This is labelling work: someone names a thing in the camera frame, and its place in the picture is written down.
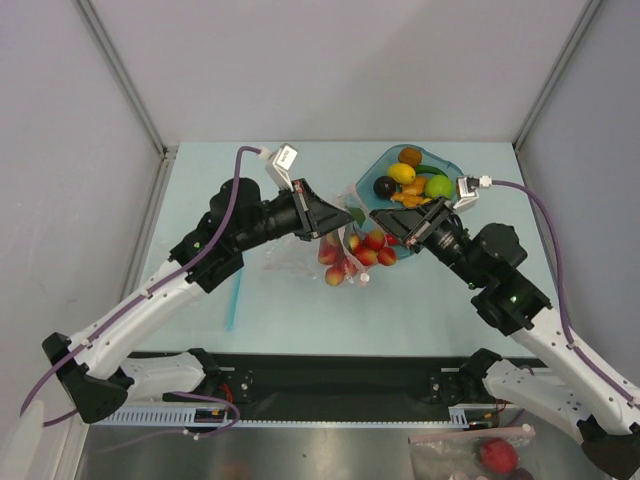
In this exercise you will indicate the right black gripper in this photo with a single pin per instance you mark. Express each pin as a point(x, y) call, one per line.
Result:
point(428, 225)

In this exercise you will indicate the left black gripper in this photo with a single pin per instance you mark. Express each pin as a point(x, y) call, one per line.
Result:
point(314, 216)

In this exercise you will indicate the dark purple fruit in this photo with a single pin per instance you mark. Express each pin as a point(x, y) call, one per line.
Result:
point(385, 187)

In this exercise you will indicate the red strawberry bunch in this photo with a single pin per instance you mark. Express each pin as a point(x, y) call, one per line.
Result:
point(357, 252)

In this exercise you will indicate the clear zip top bag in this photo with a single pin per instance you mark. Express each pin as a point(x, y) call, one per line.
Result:
point(311, 260)

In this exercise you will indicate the yellow lemon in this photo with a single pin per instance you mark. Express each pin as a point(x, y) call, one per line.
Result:
point(402, 173)

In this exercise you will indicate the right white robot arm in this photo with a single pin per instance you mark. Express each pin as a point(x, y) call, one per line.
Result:
point(594, 404)

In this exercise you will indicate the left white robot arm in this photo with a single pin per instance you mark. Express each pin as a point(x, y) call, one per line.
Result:
point(94, 366)

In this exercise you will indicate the blue zipper clear bag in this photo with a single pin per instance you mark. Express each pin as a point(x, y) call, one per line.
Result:
point(233, 302)

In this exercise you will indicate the red fruit in bag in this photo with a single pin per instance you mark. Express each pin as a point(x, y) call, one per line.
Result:
point(498, 456)

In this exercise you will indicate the red chili pepper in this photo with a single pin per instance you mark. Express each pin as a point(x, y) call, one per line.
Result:
point(391, 240)

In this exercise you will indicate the orange ginger root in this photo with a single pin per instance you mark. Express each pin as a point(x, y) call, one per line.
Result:
point(413, 194)

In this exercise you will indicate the teal plastic tray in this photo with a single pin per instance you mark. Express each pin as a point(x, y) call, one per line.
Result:
point(364, 187)

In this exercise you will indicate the green apple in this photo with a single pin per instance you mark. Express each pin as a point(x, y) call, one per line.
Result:
point(439, 185)

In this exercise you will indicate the green chili pepper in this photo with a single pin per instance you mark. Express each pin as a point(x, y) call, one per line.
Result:
point(422, 169)

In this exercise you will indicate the brown kiwi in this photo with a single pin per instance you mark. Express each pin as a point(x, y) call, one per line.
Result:
point(410, 156)

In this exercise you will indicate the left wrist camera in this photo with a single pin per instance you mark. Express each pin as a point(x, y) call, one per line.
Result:
point(278, 164)

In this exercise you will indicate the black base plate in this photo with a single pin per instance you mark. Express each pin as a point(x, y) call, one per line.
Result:
point(315, 382)

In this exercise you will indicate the white cable duct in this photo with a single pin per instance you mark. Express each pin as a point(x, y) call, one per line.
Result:
point(201, 417)

